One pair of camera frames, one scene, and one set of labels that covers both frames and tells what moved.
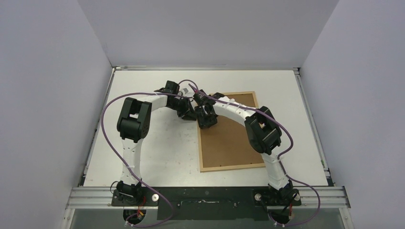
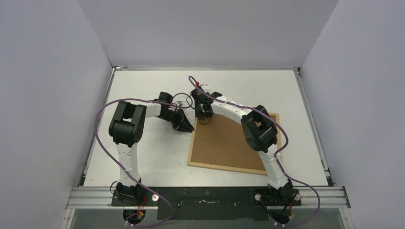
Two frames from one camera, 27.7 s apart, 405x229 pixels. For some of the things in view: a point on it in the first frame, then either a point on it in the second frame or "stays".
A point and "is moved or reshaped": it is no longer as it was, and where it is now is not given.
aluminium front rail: x=101 y=197 stays
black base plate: x=207 y=203 stays
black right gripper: x=207 y=119 → x=204 y=109
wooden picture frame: x=226 y=145 is moved or reshaped
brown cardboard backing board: x=227 y=144 is moved or reshaped
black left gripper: x=187 y=105 → x=182 y=124
